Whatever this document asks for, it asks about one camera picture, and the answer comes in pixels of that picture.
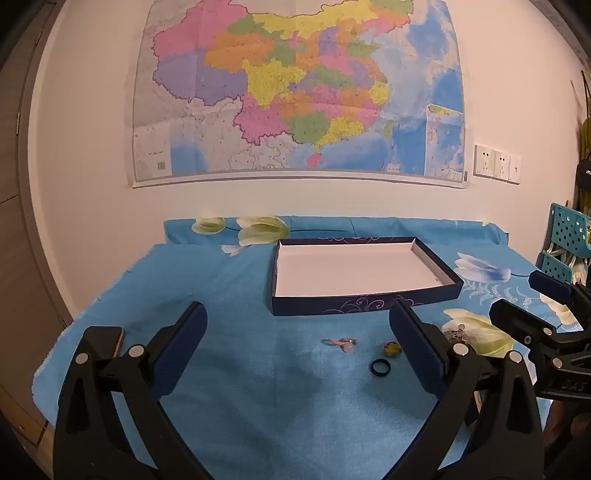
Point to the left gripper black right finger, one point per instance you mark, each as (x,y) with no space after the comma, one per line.
(506,442)

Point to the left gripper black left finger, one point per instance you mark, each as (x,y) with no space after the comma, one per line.
(110,423)

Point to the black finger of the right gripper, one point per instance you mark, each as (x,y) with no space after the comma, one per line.
(540,337)
(574,296)

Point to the pink hair clip charm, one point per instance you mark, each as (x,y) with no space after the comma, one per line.
(347,345)

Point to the mustard yellow hanging coat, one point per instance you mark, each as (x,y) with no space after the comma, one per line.
(582,202)

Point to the smartphone with gold edge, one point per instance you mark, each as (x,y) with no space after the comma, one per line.
(118,337)

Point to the black handbag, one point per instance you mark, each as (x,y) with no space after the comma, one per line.
(583,175)

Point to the grey wardrobe door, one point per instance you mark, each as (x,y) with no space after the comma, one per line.
(33,313)

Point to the dark blue shallow box tray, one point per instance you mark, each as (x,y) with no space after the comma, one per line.
(357,275)

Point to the white wall socket panel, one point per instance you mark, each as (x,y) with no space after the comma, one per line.
(497,165)

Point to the colourful wall map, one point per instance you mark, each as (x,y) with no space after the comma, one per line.
(341,89)

